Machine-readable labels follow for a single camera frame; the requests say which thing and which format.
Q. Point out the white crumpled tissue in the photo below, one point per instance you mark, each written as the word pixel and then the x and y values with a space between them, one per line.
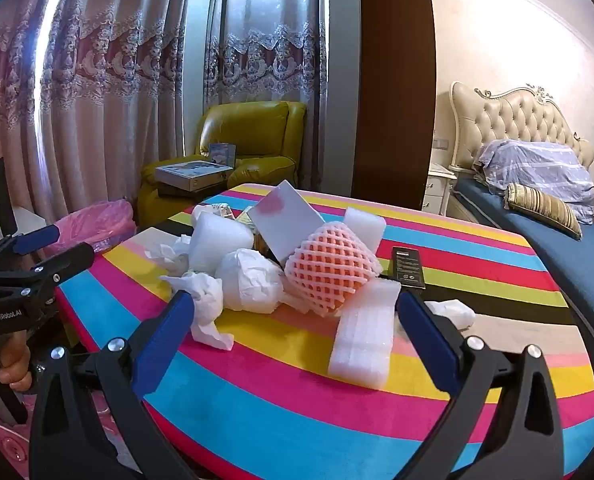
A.
pixel 169 252
pixel 204 300
pixel 452 312

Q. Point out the orange and white foam net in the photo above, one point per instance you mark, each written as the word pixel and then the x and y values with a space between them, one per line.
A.
pixel 327 270

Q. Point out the grey box pink stain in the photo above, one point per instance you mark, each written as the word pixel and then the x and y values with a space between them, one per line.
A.
pixel 287 220

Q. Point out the small blue picture book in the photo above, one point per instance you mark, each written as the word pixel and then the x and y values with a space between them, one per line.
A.
pixel 222 152

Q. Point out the flat white printed box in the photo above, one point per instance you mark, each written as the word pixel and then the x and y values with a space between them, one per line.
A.
pixel 192 175

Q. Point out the white nightstand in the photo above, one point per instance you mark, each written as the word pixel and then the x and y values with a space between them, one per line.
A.
pixel 434 190

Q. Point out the dark flat box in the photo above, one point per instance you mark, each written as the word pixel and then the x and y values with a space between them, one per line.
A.
pixel 169 191

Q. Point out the bed with blue sheet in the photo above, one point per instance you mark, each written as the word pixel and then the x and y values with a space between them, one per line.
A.
pixel 527 230

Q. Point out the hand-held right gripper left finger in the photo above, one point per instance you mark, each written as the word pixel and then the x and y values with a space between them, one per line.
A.
pixel 169 340

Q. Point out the brown wooden door frame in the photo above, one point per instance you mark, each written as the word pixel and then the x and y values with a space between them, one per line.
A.
pixel 392 85

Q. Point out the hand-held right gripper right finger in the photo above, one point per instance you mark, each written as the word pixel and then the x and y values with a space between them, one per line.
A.
pixel 427 340

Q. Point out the colourful striped table cloth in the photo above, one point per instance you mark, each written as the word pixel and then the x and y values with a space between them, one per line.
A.
pixel 287 385

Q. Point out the wide pink lace curtain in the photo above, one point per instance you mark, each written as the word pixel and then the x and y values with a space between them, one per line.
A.
pixel 102 85

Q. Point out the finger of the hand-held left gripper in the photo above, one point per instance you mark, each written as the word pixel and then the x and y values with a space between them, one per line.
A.
pixel 72 260
pixel 37 240

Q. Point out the pink trash bag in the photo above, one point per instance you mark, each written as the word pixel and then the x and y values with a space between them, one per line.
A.
pixel 102 222

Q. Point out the person's left hand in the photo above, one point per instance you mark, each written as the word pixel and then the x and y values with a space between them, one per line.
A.
pixel 16 362

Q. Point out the white paper wad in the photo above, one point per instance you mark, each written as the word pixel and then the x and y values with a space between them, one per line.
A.
pixel 249 280

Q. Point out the blue striped folded quilt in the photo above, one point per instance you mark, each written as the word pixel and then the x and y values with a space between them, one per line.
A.
pixel 532 165

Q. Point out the narrow pink lace curtain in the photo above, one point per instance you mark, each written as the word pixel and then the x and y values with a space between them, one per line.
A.
pixel 267 35

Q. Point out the black cylinder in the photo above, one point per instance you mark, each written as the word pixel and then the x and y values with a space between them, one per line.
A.
pixel 2 195

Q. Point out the black flat box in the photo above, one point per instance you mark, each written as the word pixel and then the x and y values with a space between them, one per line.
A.
pixel 408 267

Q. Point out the yellow leather armchair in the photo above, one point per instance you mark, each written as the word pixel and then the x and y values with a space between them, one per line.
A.
pixel 257 125

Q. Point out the gold striped cushion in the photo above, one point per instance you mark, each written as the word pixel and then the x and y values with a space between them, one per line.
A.
pixel 542 207

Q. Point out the white side table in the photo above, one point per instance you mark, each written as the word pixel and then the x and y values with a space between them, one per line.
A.
pixel 27 220

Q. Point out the small white foam piece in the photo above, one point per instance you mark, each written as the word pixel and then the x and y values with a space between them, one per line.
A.
pixel 367 225

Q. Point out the wall socket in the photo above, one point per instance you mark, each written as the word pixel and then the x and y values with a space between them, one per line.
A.
pixel 442 144

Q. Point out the cream tufted bed headboard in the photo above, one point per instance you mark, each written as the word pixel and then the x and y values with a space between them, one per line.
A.
pixel 517 115

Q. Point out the folded white foam sheet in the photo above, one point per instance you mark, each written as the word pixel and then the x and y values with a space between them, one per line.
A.
pixel 362 340

